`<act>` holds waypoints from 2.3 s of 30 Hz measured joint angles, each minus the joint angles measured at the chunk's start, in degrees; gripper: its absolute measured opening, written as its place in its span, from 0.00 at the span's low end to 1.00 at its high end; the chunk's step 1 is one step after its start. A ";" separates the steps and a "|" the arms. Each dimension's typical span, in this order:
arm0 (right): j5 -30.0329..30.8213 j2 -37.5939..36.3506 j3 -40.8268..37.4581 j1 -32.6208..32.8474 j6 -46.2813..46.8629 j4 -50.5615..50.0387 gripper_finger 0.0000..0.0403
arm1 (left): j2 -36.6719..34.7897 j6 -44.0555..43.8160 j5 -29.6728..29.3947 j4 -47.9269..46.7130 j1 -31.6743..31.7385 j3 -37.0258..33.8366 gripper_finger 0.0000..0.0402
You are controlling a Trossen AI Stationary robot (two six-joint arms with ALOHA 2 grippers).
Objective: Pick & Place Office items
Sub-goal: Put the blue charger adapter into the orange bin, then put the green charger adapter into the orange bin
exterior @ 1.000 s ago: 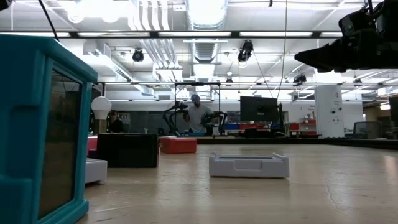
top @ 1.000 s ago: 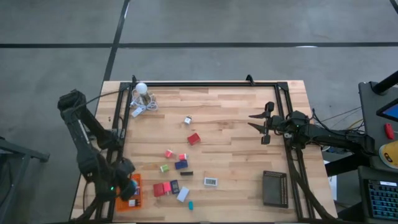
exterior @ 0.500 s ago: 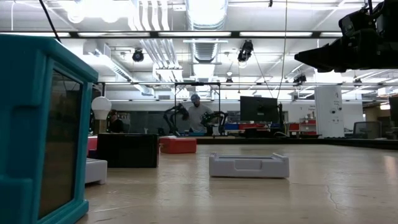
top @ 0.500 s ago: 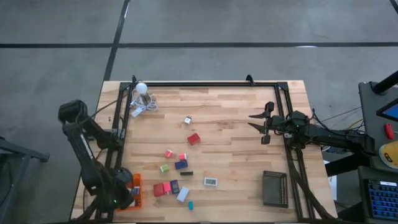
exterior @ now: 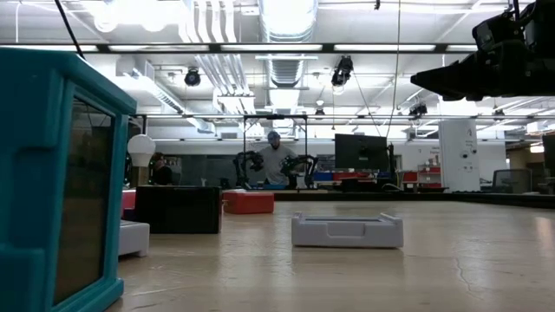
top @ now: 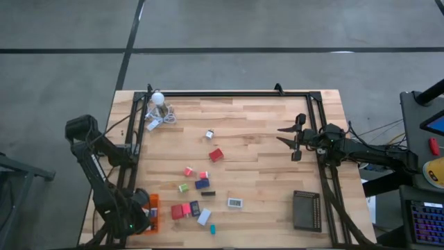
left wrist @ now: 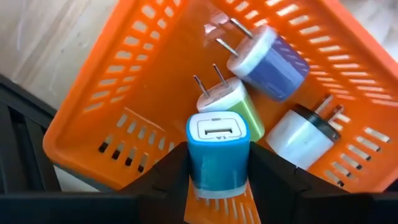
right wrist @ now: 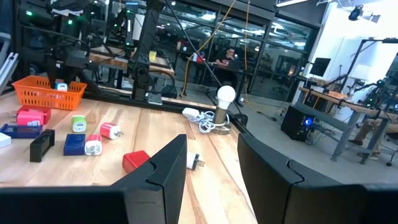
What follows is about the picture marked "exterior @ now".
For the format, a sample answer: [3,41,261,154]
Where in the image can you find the large red box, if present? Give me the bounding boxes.
[222,190,276,216]

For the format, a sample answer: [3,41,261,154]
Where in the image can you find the row of red bins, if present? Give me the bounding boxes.
[332,171,373,182]

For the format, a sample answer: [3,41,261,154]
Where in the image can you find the black background monitor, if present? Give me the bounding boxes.
[334,133,389,172]

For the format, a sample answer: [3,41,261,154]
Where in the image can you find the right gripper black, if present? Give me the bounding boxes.
[410,39,555,102]

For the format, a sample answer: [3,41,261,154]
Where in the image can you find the black round hanging lamp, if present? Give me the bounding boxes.
[183,67,202,88]

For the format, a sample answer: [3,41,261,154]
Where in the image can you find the black rectangular bar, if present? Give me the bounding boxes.
[134,185,223,236]

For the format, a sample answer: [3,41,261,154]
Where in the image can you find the wooden lamp base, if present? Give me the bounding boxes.
[131,166,151,188]

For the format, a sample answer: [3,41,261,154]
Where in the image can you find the black overhead light beam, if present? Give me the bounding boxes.
[0,42,478,55]

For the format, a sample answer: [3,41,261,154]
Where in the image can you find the pink red small block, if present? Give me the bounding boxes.
[121,189,137,211]

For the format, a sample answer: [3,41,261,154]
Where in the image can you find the white plastic tray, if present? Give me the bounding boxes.
[291,211,405,250]

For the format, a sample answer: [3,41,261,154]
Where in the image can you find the white pillar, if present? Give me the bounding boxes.
[437,119,481,193]

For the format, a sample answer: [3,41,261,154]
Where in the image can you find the pale lavender eraser block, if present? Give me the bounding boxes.
[117,219,151,258]

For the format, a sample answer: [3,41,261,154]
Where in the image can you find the white light bulb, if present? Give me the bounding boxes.
[127,133,157,169]

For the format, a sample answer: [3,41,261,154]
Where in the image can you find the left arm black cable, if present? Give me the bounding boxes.
[54,0,87,61]

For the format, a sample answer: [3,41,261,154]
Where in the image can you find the rack with red bins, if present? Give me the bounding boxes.
[401,163,443,190]

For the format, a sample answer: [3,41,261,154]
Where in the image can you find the black aluminium table frame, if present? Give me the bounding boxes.
[259,189,555,211]

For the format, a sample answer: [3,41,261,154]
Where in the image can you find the silver ventilation duct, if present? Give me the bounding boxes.
[255,0,320,90]

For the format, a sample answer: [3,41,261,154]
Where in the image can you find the thin hanging cable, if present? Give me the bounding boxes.
[384,0,402,140]

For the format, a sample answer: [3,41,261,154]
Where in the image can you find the teal framed small device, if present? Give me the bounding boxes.
[0,46,139,312]

